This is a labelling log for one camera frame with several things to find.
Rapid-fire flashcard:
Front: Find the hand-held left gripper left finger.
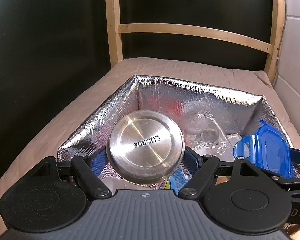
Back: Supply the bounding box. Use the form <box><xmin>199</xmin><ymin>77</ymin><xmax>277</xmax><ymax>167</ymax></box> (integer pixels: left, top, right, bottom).
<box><xmin>41</xmin><ymin>152</ymin><xmax>112</xmax><ymax>199</ymax></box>

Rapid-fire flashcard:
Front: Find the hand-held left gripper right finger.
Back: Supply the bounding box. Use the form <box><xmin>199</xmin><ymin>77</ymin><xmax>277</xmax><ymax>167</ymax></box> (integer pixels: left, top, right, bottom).
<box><xmin>179</xmin><ymin>147</ymin><xmax>274</xmax><ymax>199</ymax></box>

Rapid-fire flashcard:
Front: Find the clear plastic bag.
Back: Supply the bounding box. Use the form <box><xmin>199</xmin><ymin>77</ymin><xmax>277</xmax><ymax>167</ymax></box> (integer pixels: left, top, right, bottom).
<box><xmin>184</xmin><ymin>111</ymin><xmax>243</xmax><ymax>163</ymax></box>

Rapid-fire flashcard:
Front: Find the blue plastic container lid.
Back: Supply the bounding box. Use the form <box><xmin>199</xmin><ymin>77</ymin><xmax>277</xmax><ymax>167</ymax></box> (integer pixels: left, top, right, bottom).
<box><xmin>233</xmin><ymin>120</ymin><xmax>300</xmax><ymax>178</ymax></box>

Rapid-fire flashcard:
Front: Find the round stainless steel dish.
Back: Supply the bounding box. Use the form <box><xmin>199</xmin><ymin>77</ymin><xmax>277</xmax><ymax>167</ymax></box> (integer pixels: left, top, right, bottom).
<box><xmin>106</xmin><ymin>110</ymin><xmax>186</xmax><ymax>183</ymax></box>

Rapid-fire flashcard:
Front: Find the silver blue insulated storage bin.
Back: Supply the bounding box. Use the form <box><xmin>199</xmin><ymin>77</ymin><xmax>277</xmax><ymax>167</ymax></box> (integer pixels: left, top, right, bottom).
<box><xmin>57</xmin><ymin>74</ymin><xmax>300</xmax><ymax>193</ymax></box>

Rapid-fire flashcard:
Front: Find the blue yellow printed packet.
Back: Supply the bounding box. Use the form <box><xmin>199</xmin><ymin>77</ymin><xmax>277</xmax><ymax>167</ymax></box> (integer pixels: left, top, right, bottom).
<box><xmin>164</xmin><ymin>164</ymin><xmax>195</xmax><ymax>195</ymax></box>

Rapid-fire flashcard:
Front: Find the grey white panelled cabinet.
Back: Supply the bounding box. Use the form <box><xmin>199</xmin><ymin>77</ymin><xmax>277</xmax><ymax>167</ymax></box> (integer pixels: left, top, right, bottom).
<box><xmin>275</xmin><ymin>0</ymin><xmax>300</xmax><ymax>142</ymax></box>

